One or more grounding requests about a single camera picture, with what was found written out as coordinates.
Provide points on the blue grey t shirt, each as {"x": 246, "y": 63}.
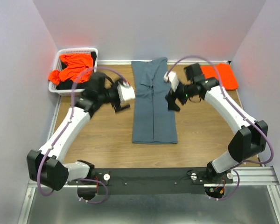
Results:
{"x": 153, "y": 123}

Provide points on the aluminium extrusion rail frame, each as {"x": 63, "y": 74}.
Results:
{"x": 242, "y": 177}

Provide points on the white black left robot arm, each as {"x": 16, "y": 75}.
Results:
{"x": 46, "y": 166}

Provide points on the black t shirt in basket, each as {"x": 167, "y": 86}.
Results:
{"x": 68, "y": 84}

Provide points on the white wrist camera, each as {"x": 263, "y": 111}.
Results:
{"x": 172, "y": 78}
{"x": 125, "y": 91}

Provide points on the white plastic laundry basket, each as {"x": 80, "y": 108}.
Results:
{"x": 84, "y": 78}

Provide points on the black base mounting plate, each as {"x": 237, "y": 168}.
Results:
{"x": 151, "y": 181}

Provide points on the crumpled orange t shirt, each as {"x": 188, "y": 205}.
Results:
{"x": 76, "y": 63}

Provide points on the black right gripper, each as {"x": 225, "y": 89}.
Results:
{"x": 171, "y": 96}

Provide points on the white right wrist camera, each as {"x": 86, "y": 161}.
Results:
{"x": 172, "y": 78}

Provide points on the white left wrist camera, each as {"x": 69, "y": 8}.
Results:
{"x": 125, "y": 91}

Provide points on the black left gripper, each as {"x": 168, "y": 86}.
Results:
{"x": 117, "y": 106}

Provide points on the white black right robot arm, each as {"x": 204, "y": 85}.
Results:
{"x": 249, "y": 134}

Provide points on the folded orange t shirt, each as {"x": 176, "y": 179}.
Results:
{"x": 227, "y": 77}

